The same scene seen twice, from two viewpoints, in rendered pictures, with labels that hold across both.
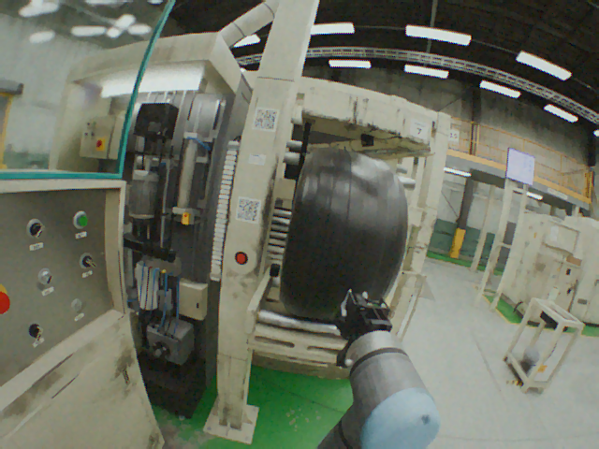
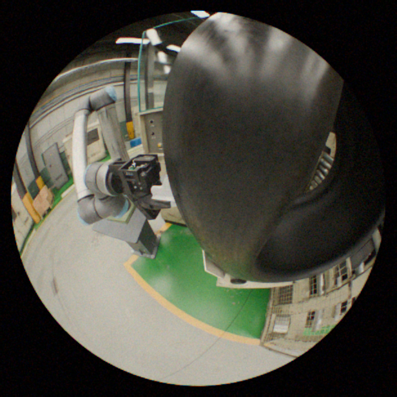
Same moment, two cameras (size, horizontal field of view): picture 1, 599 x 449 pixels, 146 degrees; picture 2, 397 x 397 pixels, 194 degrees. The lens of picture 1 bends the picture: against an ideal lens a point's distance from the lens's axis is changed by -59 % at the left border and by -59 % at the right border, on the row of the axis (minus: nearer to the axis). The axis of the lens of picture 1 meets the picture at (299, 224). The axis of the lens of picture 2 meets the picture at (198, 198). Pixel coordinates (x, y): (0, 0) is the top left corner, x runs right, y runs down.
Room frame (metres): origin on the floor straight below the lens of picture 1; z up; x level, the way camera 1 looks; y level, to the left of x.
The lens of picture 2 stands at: (0.52, -0.32, 1.22)
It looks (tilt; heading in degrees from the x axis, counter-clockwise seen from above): 42 degrees down; 103
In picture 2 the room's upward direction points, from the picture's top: straight up
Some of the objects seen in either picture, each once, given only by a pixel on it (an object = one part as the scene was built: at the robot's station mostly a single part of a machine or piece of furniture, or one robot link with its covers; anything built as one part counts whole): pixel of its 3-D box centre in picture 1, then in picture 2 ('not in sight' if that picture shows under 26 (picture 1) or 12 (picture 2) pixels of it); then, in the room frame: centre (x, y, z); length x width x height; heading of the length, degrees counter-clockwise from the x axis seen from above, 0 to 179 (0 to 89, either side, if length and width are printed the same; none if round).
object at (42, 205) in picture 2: not in sight; (44, 199); (-5.19, -0.73, 0.37); 1.23 x 0.84 x 0.74; 159
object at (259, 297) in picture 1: (262, 295); not in sight; (0.76, 0.09, 0.90); 0.40 x 0.03 x 0.10; 179
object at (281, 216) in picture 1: (272, 235); (328, 185); (1.14, 0.13, 1.05); 0.20 x 0.15 x 0.30; 89
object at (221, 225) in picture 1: (226, 213); not in sight; (0.71, 0.25, 1.19); 0.05 x 0.04 x 0.48; 179
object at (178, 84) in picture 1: (145, 87); not in sight; (0.77, 0.78, 1.66); 0.60 x 0.03 x 0.03; 89
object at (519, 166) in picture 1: (520, 166); not in sight; (2.75, -3.53, 2.60); 0.60 x 0.05 x 0.55; 69
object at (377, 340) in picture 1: (373, 359); (114, 177); (0.25, -0.15, 1.09); 0.10 x 0.05 x 0.09; 89
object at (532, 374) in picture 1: (540, 344); not in sight; (1.06, -2.64, 0.40); 0.60 x 0.35 x 0.80; 159
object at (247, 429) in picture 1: (232, 418); not in sight; (0.74, 0.17, 0.02); 0.27 x 0.27 x 0.04; 89
